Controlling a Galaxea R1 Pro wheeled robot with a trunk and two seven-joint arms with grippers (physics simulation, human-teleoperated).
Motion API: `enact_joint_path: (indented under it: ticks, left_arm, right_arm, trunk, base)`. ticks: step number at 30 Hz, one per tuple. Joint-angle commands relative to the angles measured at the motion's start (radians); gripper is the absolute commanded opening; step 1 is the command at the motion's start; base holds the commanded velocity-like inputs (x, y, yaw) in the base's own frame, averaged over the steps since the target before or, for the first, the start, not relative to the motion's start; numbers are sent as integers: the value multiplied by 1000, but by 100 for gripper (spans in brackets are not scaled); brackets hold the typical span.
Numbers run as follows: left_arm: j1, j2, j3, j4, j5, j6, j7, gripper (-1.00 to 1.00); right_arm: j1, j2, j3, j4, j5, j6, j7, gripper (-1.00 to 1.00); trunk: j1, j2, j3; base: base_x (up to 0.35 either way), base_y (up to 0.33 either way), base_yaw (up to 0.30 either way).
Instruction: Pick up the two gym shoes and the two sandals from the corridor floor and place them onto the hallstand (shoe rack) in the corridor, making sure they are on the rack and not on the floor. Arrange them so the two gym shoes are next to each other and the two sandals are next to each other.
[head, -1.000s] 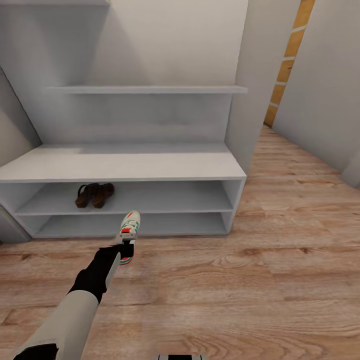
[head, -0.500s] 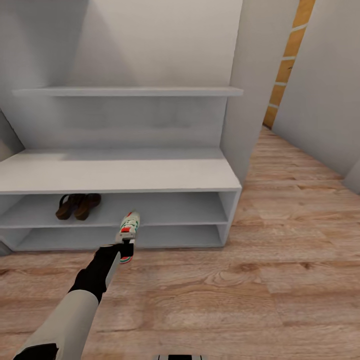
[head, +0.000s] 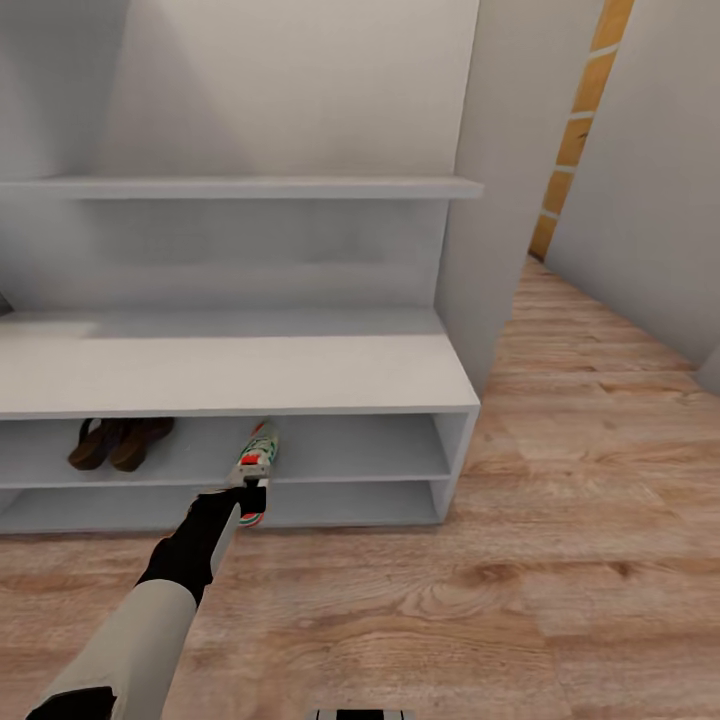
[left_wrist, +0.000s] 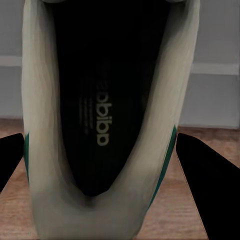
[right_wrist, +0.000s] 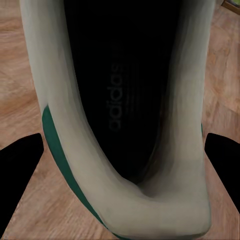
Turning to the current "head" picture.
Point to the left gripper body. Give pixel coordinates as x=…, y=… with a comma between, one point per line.
x=254, y=499

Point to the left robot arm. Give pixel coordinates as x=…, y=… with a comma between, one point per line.
x=126, y=670

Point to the door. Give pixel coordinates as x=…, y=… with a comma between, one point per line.
x=603, y=52

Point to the sandal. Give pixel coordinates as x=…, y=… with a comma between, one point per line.
x=131, y=451
x=93, y=445

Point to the gym shoe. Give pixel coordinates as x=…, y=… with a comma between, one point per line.
x=259, y=447

